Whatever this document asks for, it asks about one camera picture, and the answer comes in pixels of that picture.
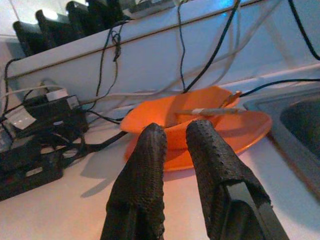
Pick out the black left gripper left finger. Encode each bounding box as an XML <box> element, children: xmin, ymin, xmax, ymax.
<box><xmin>99</xmin><ymin>123</ymin><xmax>168</xmax><ymax>240</ymax></box>

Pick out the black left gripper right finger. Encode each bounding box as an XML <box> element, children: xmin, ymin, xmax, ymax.
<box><xmin>185</xmin><ymin>119</ymin><xmax>290</xmax><ymax>240</ymax></box>

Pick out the orange plate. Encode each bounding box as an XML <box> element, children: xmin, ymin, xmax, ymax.
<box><xmin>124</xmin><ymin>109</ymin><xmax>273</xmax><ymax>173</ymax></box>

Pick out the wooden chopstick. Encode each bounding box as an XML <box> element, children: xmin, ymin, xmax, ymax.
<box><xmin>174</xmin><ymin>107</ymin><xmax>248</xmax><ymax>117</ymax></box>

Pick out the orange bowl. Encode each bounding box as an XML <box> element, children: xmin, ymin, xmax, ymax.
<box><xmin>119</xmin><ymin>85</ymin><xmax>241</xmax><ymax>151</ymax></box>

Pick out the stainless steel sink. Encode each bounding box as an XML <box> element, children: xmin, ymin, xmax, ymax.
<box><xmin>242</xmin><ymin>84</ymin><xmax>320</xmax><ymax>200</ymax></box>

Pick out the large black power adapter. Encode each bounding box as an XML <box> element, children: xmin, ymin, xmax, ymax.
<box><xmin>23</xmin><ymin>94</ymin><xmax>90</xmax><ymax>137</ymax></box>

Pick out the black power strip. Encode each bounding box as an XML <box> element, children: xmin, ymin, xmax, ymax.
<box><xmin>0</xmin><ymin>142</ymin><xmax>65</xmax><ymax>202</ymax></box>

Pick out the white plug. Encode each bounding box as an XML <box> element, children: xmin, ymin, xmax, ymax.
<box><xmin>45</xmin><ymin>89</ymin><xmax>69</xmax><ymax>102</ymax></box>

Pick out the white cable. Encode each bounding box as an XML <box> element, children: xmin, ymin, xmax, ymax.
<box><xmin>79</xmin><ymin>0</ymin><xmax>283</xmax><ymax>105</ymax></box>

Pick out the black cable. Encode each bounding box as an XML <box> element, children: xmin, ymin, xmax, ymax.
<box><xmin>95</xmin><ymin>21</ymin><xmax>126</xmax><ymax>97</ymax></box>
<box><xmin>183</xmin><ymin>0</ymin><xmax>242</xmax><ymax>93</ymax></box>
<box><xmin>241</xmin><ymin>78</ymin><xmax>320</xmax><ymax>97</ymax></box>
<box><xmin>287</xmin><ymin>0</ymin><xmax>320</xmax><ymax>61</ymax></box>

